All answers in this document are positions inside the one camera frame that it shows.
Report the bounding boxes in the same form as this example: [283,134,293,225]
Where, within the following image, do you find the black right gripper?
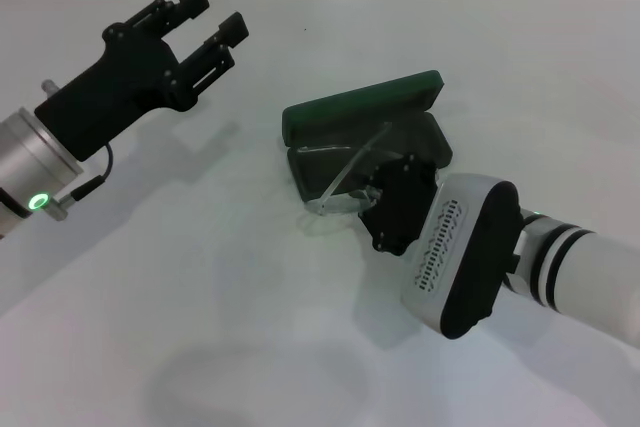
[358,151,441,254]

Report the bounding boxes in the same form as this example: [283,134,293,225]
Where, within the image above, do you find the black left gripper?
[33,0,250,163]

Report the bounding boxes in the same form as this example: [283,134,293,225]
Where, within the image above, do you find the clear white glasses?
[297,121,396,218]

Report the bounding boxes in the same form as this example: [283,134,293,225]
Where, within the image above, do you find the green glasses case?
[281,69,454,203]

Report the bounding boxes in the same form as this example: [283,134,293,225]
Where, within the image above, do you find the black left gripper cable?
[49,141,117,222]

